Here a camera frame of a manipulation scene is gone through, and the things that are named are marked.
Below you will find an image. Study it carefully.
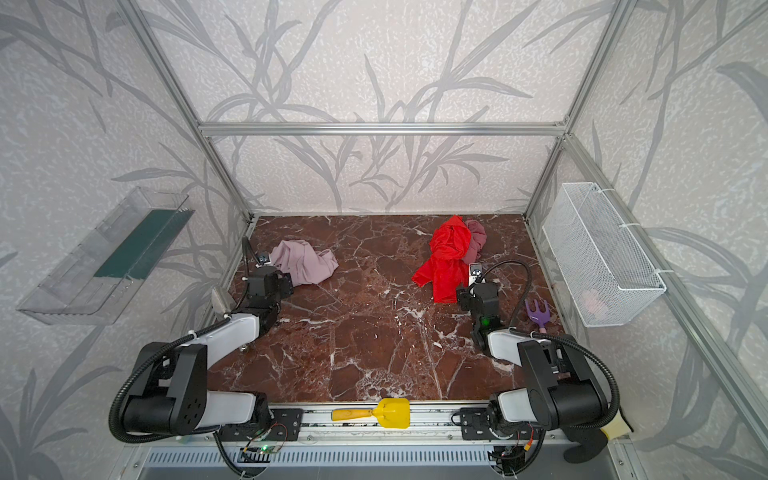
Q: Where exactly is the dark pink cloth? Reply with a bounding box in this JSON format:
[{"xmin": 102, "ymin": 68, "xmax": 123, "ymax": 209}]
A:
[{"xmin": 463, "ymin": 219, "xmax": 487, "ymax": 265}]

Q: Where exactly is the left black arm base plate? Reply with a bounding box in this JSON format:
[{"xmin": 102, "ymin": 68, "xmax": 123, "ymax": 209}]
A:
[{"xmin": 219, "ymin": 408, "xmax": 304, "ymax": 442}]

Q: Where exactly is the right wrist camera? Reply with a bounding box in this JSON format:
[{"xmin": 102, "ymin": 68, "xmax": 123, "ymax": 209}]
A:
[{"xmin": 468, "ymin": 263, "xmax": 483, "ymax": 286}]

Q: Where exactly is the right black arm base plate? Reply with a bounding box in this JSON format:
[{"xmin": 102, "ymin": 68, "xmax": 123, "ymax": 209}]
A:
[{"xmin": 450, "ymin": 405, "xmax": 536, "ymax": 441}]

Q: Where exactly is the yellow toy shovel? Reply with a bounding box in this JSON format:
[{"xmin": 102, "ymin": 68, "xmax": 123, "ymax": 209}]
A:
[{"xmin": 331, "ymin": 398, "xmax": 411, "ymax": 429}]

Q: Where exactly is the aluminium front rail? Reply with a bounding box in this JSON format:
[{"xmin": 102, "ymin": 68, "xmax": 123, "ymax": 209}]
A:
[{"xmin": 122, "ymin": 400, "xmax": 631, "ymax": 448}]

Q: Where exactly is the clear plastic wall shelf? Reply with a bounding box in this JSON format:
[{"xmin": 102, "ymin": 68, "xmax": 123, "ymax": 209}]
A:
[{"xmin": 17, "ymin": 187, "xmax": 195, "ymax": 326}]

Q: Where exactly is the white wire mesh basket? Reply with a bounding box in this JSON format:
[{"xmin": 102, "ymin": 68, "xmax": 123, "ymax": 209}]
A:
[{"xmin": 543, "ymin": 182, "xmax": 667, "ymax": 328}]

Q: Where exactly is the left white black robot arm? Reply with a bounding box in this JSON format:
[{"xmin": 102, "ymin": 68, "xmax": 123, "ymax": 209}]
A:
[{"xmin": 108, "ymin": 238, "xmax": 294, "ymax": 444}]

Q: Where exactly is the black glove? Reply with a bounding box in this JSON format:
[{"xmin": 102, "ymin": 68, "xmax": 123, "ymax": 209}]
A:
[{"xmin": 561, "ymin": 427, "xmax": 608, "ymax": 464}]

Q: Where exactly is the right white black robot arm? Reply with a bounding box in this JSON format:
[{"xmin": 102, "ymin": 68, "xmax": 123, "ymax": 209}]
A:
[{"xmin": 456, "ymin": 260, "xmax": 620, "ymax": 438}]

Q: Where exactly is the yellow sponge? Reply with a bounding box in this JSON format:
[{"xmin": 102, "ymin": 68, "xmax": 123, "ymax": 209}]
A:
[{"xmin": 600, "ymin": 411, "xmax": 633, "ymax": 440}]

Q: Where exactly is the light pink cloth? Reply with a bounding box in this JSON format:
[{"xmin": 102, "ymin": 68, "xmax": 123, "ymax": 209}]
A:
[{"xmin": 270, "ymin": 240, "xmax": 339, "ymax": 287}]

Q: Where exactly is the red cloth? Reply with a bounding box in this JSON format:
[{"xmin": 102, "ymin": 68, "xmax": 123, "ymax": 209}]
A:
[{"xmin": 412, "ymin": 216, "xmax": 472, "ymax": 304}]

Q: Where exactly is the purple pink toy rake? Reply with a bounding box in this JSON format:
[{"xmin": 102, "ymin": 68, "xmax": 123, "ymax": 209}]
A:
[{"xmin": 525, "ymin": 299, "xmax": 552, "ymax": 333}]

